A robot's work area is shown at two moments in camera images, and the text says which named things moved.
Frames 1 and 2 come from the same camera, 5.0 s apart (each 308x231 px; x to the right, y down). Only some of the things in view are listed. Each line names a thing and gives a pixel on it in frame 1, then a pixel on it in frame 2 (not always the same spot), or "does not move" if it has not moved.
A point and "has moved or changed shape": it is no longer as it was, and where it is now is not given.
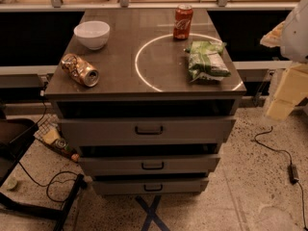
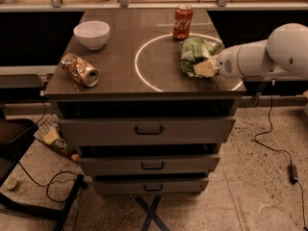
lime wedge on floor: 12,183 does not move
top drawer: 145,131 does not move
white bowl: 94,35 does not move
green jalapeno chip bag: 206,63 has moved or changed shape
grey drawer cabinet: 146,114 does not move
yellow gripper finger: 272,38 to 227,60
